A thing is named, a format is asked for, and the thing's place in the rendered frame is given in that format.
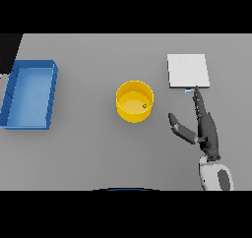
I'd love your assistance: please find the blue rectangular tray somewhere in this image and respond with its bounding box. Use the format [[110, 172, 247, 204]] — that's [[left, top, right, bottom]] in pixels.
[[0, 59, 59, 131]]

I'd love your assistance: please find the yellow round bowl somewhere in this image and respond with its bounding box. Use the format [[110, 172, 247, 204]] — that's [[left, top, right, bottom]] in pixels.
[[115, 80, 155, 124]]

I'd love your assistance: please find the flat pale square scale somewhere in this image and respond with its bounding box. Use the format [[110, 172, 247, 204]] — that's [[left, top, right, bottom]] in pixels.
[[166, 53, 211, 95]]

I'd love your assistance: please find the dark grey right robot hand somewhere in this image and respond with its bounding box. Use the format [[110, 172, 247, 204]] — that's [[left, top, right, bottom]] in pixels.
[[167, 86, 221, 163]]

